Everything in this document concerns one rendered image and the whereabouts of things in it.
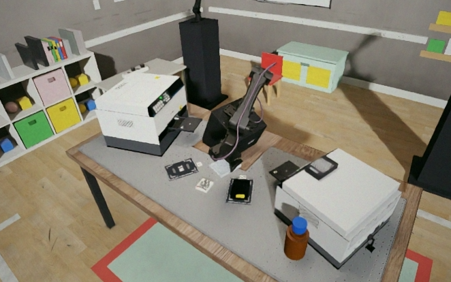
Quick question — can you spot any brown bottle with blue cap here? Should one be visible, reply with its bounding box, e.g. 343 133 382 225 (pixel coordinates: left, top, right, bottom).
283 217 309 260

